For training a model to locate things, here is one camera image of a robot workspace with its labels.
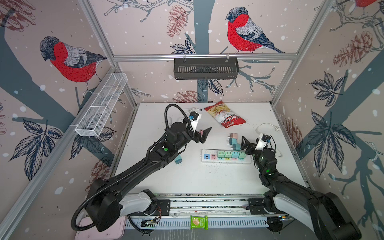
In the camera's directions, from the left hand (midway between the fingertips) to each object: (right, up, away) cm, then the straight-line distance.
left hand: (203, 123), depth 71 cm
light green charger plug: (+24, -19, +13) cm, 33 cm away
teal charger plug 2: (+22, -16, +21) cm, 35 cm away
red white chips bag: (+16, +5, +36) cm, 40 cm away
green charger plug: (+15, -19, +14) cm, 29 cm away
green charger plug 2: (+11, -19, +15) cm, 26 cm away
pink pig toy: (-1, -4, -6) cm, 7 cm away
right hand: (+27, -10, +13) cm, 31 cm away
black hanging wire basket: (+4, +37, +33) cm, 50 cm away
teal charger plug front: (+19, -19, +14) cm, 31 cm away
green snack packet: (-2, -47, -3) cm, 47 cm away
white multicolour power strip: (+5, -21, +17) cm, 28 cm away
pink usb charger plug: (+22, -10, +28) cm, 37 cm away
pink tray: (-39, -49, -6) cm, 63 cm away
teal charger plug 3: (-14, -23, +17) cm, 32 cm away
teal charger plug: (+21, -13, +25) cm, 35 cm away
